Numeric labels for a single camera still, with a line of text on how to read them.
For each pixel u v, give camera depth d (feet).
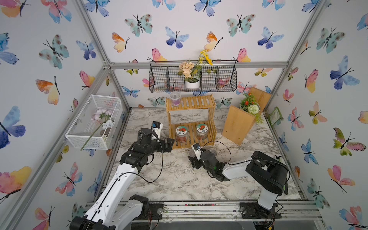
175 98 2.65
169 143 2.24
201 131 3.06
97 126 2.39
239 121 2.74
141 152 1.85
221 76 3.24
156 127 2.16
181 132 3.06
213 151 3.15
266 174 1.59
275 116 3.64
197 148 2.53
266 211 2.05
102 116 2.45
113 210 1.40
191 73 2.82
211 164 2.27
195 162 2.59
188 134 3.36
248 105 3.01
